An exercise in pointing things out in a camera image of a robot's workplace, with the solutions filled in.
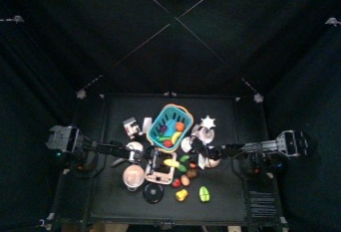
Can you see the yellow toy corn cob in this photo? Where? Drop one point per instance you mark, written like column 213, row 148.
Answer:
column 170, row 163

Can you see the green toy corn husk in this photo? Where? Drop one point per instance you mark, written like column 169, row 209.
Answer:
column 182, row 168
column 184, row 158

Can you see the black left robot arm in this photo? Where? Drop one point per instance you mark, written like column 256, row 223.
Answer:
column 104, row 148

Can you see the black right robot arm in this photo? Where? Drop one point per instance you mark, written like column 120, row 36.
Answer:
column 260, row 147

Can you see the pink white toy stove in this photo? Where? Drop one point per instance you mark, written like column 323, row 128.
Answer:
column 160, row 174

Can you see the white round toy plate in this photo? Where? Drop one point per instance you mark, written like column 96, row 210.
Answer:
column 186, row 144

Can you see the beige toy cup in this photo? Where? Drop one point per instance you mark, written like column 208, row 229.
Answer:
column 211, row 162

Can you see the red toy tomato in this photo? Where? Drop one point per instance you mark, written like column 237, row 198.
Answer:
column 168, row 143

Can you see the yellow toy banana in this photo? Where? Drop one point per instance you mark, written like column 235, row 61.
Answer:
column 176, row 137

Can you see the brown toy mushroom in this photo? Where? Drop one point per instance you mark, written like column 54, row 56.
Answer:
column 192, row 173

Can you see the red toy strawberry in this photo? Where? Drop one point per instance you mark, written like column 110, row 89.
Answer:
column 176, row 183

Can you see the green toy cucumber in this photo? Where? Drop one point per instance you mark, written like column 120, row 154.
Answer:
column 164, row 138

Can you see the orange toy egg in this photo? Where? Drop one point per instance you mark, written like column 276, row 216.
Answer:
column 185, row 180

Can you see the orange toy fruit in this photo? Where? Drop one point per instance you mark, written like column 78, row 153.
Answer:
column 180, row 126

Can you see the white star-shaped toy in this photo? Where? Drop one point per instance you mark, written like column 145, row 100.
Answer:
column 208, row 122

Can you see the silver toy pot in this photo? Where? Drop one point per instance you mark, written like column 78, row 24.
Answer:
column 133, row 176

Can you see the black round lid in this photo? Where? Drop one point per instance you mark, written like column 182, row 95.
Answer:
column 153, row 193

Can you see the purple toy eggplant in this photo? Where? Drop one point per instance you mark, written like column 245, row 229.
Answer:
column 164, row 129

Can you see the yellow toy pepper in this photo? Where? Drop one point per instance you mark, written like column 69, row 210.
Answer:
column 181, row 194

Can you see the green toy lime half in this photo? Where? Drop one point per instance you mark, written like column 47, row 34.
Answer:
column 204, row 193

